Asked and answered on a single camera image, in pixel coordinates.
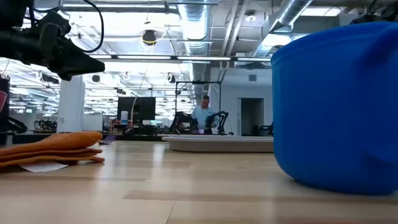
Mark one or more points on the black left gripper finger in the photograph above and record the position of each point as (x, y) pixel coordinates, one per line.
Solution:
(77, 63)

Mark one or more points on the blue plastic mug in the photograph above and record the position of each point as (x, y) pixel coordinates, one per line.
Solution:
(335, 109)

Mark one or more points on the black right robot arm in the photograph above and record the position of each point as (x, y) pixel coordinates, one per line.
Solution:
(379, 14)

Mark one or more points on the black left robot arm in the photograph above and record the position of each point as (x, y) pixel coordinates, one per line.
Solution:
(14, 9)

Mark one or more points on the background black robot arm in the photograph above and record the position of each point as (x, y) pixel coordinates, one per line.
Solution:
(219, 119)
(183, 121)

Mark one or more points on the white pillar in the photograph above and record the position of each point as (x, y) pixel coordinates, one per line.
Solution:
(71, 105)

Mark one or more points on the black monitor panel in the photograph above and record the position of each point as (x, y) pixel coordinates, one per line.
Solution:
(143, 109)

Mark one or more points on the overhead LED light bar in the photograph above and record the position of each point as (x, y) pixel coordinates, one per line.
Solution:
(174, 58)

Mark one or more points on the person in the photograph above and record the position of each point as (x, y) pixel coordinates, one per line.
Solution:
(202, 116)

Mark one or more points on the dark doorway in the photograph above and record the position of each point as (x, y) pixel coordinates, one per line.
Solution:
(252, 116)

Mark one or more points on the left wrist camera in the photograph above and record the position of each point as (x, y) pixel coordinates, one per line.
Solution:
(53, 23)

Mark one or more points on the black overhead camera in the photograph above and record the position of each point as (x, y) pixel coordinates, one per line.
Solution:
(149, 37)

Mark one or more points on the black aluminium table frame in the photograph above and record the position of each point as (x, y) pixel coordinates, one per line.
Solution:
(140, 137)

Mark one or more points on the background black rig frame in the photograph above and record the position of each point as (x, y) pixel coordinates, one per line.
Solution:
(199, 82)

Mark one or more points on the silver ventilation duct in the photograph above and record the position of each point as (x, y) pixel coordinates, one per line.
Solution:
(194, 25)
(292, 12)

